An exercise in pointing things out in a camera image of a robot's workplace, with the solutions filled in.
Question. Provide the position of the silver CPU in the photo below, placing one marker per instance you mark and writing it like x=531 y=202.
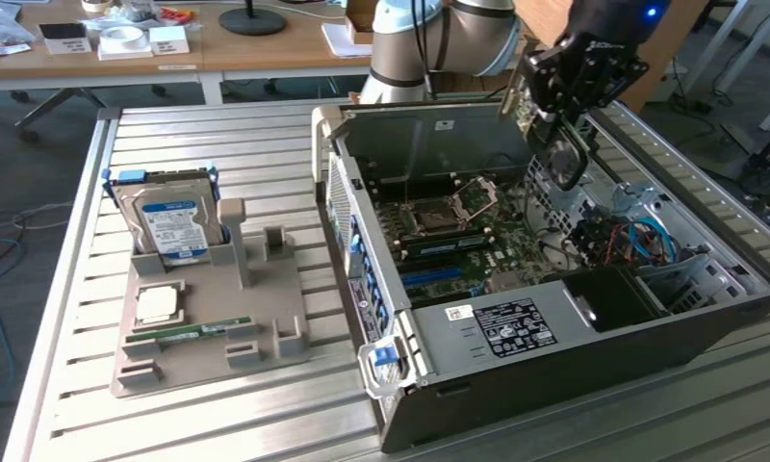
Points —
x=158 y=305

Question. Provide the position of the open black PC case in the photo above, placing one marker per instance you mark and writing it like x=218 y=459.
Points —
x=552 y=385

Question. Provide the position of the grey parts rack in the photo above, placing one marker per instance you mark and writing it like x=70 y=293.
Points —
x=263 y=308

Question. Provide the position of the white tape roll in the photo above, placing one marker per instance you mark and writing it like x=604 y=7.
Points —
x=122 y=34

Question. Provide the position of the CPU socket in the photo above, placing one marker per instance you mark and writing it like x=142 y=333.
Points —
x=434 y=219

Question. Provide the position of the beige masking tape roll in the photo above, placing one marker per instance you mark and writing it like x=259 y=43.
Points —
x=97 y=6

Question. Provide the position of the blue case latch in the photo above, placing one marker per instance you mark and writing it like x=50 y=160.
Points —
x=382 y=358

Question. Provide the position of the metal socket cover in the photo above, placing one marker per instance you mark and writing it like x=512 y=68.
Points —
x=484 y=182

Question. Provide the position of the white label card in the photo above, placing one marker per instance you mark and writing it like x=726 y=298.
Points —
x=7 y=50

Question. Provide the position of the black round lamp base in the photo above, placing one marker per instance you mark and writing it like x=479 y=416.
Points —
x=254 y=23

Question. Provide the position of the orange small parts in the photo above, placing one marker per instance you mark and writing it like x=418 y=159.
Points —
x=176 y=14

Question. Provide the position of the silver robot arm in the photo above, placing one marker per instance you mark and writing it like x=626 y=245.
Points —
x=398 y=48

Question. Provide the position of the plain white box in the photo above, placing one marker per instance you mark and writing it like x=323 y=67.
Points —
x=168 y=41

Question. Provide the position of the green RAM stick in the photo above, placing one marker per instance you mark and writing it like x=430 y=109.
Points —
x=192 y=329

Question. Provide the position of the metal disk bay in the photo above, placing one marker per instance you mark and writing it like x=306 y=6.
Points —
x=712 y=279

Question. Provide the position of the flat white box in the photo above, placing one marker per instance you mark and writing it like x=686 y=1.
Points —
x=126 y=52

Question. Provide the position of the wooden desk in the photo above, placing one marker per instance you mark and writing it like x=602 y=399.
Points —
x=263 y=48

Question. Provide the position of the grey power supply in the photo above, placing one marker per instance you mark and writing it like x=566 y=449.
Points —
x=450 y=337

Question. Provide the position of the small cardboard box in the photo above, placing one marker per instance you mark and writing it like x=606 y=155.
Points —
x=360 y=29

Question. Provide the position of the white box with black top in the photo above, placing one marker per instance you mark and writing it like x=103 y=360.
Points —
x=65 y=38

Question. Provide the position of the clear plastic bag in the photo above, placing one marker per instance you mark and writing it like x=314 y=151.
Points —
x=1 y=24

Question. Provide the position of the white booklet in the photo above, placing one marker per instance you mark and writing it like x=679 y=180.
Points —
x=343 y=48

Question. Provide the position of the black graphics card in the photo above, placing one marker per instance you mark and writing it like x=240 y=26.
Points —
x=566 y=163

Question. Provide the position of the perforated metal drive cage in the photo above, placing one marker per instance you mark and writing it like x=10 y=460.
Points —
x=546 y=192

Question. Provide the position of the blue expansion slot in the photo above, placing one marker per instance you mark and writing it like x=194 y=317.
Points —
x=434 y=276

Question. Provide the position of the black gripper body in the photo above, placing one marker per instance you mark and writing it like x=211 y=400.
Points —
x=616 y=29

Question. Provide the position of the hard disk with blue caddy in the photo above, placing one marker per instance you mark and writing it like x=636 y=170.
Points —
x=174 y=226

